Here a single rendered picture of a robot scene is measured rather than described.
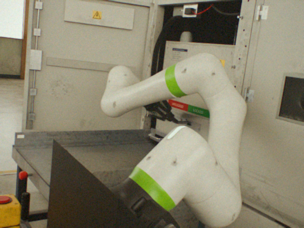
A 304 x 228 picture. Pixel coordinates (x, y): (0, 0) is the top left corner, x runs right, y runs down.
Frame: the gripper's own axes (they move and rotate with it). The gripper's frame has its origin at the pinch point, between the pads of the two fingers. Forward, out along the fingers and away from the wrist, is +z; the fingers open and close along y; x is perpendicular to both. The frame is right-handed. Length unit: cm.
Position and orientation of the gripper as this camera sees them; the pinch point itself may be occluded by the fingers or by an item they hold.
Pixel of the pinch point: (172, 118)
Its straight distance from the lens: 172.4
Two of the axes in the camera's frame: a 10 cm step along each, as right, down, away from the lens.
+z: 6.5, 4.9, 5.8
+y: -5.1, 8.5, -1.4
